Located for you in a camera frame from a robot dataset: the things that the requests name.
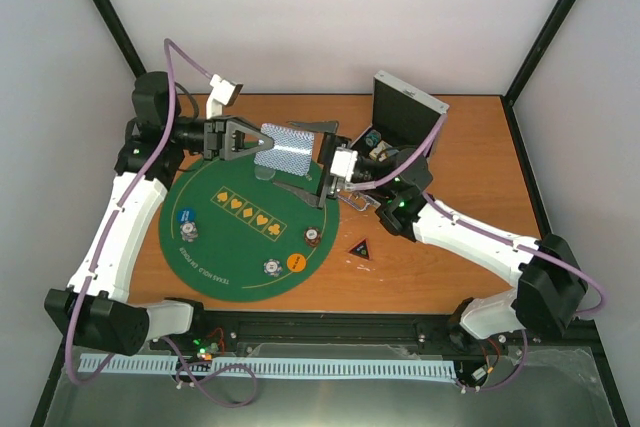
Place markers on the blue card deck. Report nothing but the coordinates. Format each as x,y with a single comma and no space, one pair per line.
291,152

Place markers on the clear acrylic dealer button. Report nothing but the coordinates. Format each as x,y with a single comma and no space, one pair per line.
264,173

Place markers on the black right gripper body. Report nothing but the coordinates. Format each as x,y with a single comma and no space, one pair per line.
328,185

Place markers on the light blue cable duct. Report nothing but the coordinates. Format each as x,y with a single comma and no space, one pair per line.
292,368

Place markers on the black triangular button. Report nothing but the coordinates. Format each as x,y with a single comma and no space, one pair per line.
361,249

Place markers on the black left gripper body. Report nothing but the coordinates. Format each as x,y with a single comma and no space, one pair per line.
215,137

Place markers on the boxed playing card deck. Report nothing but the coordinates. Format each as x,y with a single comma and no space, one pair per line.
382,151

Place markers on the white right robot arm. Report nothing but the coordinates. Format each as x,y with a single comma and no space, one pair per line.
546,284

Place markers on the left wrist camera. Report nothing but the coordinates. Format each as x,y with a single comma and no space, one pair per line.
223,94

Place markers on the black aluminium frame rail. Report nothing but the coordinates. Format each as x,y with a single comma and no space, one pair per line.
436,334

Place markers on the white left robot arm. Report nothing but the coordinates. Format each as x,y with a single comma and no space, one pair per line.
93,311

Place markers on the metal front plate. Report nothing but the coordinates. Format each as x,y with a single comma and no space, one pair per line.
531,386

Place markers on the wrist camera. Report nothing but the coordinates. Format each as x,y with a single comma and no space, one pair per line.
223,94
343,163

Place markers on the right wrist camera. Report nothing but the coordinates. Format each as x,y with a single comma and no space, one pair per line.
343,163

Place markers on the orange big blind button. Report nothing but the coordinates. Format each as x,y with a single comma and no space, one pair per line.
296,262

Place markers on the small blue blind button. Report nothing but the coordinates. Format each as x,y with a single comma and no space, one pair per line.
185,215

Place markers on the round green poker mat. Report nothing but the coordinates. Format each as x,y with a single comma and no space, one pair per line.
242,222

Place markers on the aluminium poker case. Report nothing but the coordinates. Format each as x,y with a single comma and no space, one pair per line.
410,120

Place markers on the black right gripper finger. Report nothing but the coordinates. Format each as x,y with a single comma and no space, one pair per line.
309,198
317,127

